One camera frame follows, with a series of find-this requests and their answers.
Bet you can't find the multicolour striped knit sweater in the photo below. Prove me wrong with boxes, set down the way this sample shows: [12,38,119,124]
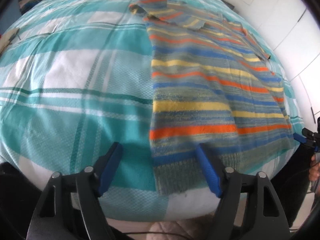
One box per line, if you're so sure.
[130,0,294,195]

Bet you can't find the person's right hand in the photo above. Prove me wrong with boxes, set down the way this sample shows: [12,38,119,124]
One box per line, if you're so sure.
[309,154,319,182]

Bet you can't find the teal white plaid bedspread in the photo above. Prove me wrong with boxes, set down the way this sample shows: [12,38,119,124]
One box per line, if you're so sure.
[0,0,304,222]

